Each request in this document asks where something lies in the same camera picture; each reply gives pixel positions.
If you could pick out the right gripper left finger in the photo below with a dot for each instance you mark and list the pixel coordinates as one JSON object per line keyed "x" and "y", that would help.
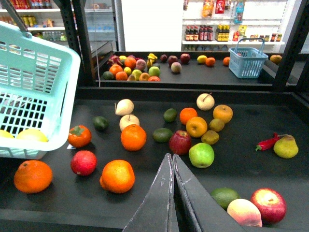
{"x": 155, "y": 212}

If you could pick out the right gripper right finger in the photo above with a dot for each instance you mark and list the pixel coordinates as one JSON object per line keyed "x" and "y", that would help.
{"x": 202, "y": 211}

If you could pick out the yellow lemon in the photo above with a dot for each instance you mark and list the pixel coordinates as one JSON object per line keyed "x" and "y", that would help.
{"x": 5, "y": 134}
{"x": 32, "y": 135}

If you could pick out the light teal shopping basket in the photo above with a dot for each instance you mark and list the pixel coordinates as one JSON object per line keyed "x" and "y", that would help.
{"x": 38, "y": 81}

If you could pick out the grey basket handle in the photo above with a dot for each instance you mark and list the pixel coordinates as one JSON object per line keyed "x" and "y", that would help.
{"x": 17, "y": 19}

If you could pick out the black near shelf tray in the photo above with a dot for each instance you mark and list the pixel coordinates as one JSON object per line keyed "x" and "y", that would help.
{"x": 79, "y": 204}

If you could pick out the black shelf tray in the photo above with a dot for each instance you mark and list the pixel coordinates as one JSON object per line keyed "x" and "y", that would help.
{"x": 79, "y": 204}
{"x": 200, "y": 76}

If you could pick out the black far shelf tray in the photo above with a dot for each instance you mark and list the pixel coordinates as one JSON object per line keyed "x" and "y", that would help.
{"x": 200, "y": 76}

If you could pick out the far lemon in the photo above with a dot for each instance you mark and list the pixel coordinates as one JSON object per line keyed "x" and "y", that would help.
{"x": 202, "y": 59}

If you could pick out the green avocado front right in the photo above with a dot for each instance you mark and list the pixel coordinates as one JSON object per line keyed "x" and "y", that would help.
{"x": 224, "y": 196}

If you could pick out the pink peach front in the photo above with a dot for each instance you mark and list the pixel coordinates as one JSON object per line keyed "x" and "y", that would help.
{"x": 245, "y": 213}

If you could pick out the large orange front centre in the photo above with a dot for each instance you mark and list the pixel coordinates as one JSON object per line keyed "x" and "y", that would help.
{"x": 117, "y": 176}

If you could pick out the large orange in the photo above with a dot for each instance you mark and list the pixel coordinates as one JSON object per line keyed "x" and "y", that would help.
{"x": 33, "y": 176}
{"x": 117, "y": 176}

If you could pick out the red apple front right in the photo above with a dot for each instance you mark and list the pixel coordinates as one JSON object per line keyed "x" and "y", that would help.
{"x": 271, "y": 204}

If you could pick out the green apple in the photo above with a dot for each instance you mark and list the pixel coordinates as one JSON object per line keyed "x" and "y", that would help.
{"x": 201, "y": 155}

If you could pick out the red apple centre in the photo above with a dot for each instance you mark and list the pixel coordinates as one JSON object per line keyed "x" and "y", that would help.
{"x": 180, "y": 143}

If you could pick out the green avocado centre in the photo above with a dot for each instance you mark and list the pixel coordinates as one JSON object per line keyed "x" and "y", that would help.
{"x": 162, "y": 135}

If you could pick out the brown kiwi lower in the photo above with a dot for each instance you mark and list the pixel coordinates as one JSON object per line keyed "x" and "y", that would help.
{"x": 210, "y": 137}

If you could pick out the brown kiwi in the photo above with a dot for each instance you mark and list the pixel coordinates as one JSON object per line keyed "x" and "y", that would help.
{"x": 210, "y": 137}
{"x": 216, "y": 125}

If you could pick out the knobbed orange centre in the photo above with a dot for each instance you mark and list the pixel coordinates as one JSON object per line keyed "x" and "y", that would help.
{"x": 133, "y": 137}

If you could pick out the red pomegranate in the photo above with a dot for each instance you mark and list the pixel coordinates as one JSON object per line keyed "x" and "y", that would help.
{"x": 83, "y": 163}

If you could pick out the yellow orange apple front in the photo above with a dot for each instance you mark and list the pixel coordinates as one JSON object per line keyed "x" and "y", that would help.
{"x": 196, "y": 127}

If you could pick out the yellow orange apple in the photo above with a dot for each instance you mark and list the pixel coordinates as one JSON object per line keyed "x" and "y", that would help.
{"x": 223, "y": 112}
{"x": 196, "y": 127}

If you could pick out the brown kiwi upper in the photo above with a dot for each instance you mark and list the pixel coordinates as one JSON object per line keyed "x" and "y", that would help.
{"x": 216, "y": 125}

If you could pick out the red chili pepper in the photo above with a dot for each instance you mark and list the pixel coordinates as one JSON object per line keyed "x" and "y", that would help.
{"x": 269, "y": 143}

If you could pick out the green lime back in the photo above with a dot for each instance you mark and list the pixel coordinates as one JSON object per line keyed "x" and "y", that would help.
{"x": 170, "y": 115}

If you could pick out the yellow green pear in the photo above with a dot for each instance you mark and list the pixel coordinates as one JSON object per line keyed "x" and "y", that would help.
{"x": 286, "y": 147}

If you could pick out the small orange back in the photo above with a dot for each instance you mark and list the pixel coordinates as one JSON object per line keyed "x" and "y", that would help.
{"x": 186, "y": 114}

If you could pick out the small orange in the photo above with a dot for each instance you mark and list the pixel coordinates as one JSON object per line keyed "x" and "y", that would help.
{"x": 186, "y": 114}
{"x": 210, "y": 62}

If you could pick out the yellow orange apple back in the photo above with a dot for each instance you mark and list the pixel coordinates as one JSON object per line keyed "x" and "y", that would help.
{"x": 223, "y": 112}

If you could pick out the dark green avocado left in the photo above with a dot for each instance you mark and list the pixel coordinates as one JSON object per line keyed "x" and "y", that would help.
{"x": 100, "y": 123}

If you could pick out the orange persimmon green leaf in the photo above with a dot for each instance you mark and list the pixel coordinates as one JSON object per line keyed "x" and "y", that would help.
{"x": 79, "y": 136}

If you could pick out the white pear lying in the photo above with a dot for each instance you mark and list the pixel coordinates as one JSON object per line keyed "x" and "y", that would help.
{"x": 124, "y": 107}

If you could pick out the white pear with stem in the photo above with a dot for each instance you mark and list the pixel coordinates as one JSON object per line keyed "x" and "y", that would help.
{"x": 205, "y": 101}

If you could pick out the large orange far left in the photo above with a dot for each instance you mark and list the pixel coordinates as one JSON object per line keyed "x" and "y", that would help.
{"x": 33, "y": 176}

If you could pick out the far peach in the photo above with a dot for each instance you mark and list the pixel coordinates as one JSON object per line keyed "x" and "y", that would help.
{"x": 176, "y": 67}

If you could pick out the pile of far fruits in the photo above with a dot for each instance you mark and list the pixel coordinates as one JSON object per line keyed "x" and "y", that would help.
{"x": 132, "y": 68}

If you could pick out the far small orange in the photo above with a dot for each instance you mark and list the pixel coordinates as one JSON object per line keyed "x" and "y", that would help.
{"x": 210, "y": 62}

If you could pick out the far dark red apple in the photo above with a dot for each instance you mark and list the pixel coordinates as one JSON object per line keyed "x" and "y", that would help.
{"x": 185, "y": 58}

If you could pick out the small blue basket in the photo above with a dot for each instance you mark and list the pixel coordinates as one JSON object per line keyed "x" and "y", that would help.
{"x": 247, "y": 62}

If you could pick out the dark sauce bottles row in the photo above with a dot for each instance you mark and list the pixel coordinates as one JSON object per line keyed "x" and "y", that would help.
{"x": 198, "y": 33}

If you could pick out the yellow label bottles group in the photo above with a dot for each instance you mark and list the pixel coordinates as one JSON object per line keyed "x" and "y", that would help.
{"x": 222, "y": 33}

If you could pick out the black shelf post left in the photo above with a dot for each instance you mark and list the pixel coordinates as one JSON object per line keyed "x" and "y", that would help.
{"x": 74, "y": 20}

